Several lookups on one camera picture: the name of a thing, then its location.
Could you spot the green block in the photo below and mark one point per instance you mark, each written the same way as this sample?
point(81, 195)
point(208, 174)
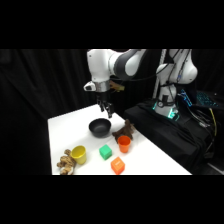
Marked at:
point(105, 152)

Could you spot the black curtain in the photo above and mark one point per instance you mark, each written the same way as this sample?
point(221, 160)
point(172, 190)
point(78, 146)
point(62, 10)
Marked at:
point(36, 86)

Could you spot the red block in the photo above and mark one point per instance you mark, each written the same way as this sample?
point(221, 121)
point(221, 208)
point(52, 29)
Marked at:
point(117, 165)

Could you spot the blue backlit keyboard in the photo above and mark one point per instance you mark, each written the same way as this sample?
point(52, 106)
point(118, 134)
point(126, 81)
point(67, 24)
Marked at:
point(206, 98)

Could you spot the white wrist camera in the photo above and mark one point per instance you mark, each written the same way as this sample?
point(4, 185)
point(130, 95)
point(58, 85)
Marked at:
point(89, 86)

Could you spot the yellow cup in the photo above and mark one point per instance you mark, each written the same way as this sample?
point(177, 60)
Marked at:
point(79, 154)

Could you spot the tan wrist mount piece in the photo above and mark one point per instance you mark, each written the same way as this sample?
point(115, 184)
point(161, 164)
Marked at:
point(117, 87)

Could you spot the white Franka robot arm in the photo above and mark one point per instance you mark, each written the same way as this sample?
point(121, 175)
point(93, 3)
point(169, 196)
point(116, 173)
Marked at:
point(100, 63)

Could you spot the small green light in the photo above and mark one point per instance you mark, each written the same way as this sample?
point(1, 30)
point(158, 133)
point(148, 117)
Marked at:
point(172, 114)

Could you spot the brown plush toy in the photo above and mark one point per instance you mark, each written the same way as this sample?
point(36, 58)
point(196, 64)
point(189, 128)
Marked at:
point(127, 128)

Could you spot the black bowl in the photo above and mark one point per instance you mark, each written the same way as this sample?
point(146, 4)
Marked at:
point(99, 127)

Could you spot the orange cup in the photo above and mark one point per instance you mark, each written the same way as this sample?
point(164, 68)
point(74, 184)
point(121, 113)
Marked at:
point(124, 144)

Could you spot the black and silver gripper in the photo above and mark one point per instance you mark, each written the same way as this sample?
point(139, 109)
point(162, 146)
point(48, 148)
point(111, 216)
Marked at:
point(102, 90)

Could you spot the black robot stand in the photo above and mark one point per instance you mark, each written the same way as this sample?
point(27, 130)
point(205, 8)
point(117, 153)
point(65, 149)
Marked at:
point(163, 136)

